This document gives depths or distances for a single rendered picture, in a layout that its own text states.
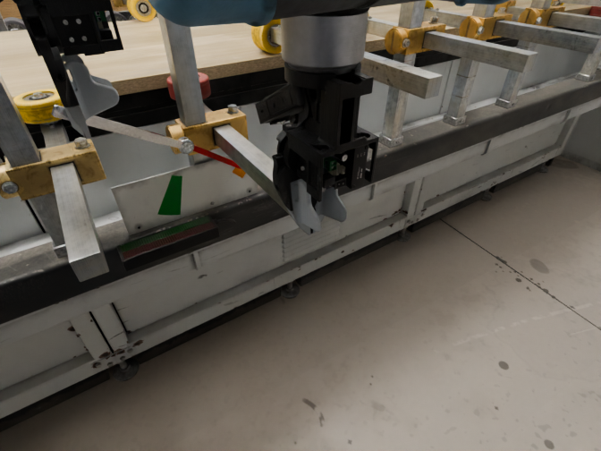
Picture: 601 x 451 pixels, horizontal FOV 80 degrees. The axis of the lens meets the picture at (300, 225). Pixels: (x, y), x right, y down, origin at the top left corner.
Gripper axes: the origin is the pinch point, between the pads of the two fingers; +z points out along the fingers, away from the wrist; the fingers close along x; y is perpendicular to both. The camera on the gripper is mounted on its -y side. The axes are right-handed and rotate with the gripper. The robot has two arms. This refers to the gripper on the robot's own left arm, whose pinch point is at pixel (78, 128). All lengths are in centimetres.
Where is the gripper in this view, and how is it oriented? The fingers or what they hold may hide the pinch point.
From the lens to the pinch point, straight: 53.2
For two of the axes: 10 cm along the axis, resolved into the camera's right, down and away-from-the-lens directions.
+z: 0.0, 7.8, 6.2
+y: 8.4, -3.4, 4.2
